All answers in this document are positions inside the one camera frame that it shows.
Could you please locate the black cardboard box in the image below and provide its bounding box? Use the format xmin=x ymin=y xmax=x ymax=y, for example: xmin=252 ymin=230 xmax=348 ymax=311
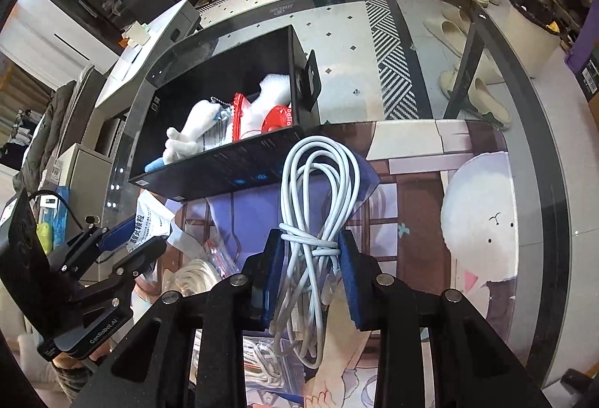
xmin=129 ymin=26 xmax=322 ymax=201

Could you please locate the purple paper bag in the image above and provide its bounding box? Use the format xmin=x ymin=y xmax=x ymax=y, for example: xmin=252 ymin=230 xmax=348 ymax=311
xmin=565 ymin=0 xmax=599 ymax=74

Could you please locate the white medicine sachet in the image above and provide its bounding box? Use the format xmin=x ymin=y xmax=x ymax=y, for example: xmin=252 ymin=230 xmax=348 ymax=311
xmin=126 ymin=190 xmax=174 ymax=253

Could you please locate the small grey side cabinet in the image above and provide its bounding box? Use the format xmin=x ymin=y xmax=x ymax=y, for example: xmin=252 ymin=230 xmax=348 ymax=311
xmin=40 ymin=143 xmax=112 ymax=222

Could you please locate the plaid sleeve forearm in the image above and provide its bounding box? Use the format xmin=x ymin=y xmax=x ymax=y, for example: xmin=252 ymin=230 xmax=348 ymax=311
xmin=51 ymin=353 xmax=100 ymax=402

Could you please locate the bagged white rope coil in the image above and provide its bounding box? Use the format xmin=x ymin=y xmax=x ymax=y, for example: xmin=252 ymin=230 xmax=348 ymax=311
xmin=160 ymin=238 xmax=243 ymax=297

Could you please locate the white cup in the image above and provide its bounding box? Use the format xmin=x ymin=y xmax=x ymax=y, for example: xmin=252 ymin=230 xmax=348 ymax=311
xmin=122 ymin=22 xmax=150 ymax=47

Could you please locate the beige slippers pair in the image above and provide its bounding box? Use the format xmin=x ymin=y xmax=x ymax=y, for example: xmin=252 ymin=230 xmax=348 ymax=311
xmin=422 ymin=7 xmax=514 ymax=133

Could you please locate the white coffee table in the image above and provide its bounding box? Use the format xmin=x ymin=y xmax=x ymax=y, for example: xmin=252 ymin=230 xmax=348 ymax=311
xmin=95 ymin=0 xmax=200 ymax=116

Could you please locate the white trash bin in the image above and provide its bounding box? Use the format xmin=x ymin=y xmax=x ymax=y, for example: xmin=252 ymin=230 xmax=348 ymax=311
xmin=504 ymin=0 xmax=560 ymax=77

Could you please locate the cardboard box on floor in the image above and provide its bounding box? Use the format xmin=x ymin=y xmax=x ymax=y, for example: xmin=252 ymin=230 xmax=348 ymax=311
xmin=577 ymin=50 xmax=599 ymax=128

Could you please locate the red white balloon glue packet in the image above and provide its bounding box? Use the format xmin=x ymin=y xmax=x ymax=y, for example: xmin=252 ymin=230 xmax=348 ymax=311
xmin=231 ymin=94 xmax=294 ymax=141

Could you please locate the anime printed desk mat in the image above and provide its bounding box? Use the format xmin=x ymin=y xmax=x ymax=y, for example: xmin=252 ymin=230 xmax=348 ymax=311
xmin=192 ymin=119 xmax=545 ymax=407

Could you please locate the grey sofa with coat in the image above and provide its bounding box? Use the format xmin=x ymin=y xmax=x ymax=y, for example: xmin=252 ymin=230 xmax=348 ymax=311
xmin=12 ymin=64 xmax=107 ymax=193

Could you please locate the white cable bundle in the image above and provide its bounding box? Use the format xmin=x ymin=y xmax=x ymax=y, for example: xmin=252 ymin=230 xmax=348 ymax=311
xmin=268 ymin=134 xmax=362 ymax=371

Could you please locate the white foam block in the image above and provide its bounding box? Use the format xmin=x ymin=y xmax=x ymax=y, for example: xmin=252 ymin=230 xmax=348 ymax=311
xmin=243 ymin=73 xmax=291 ymax=130

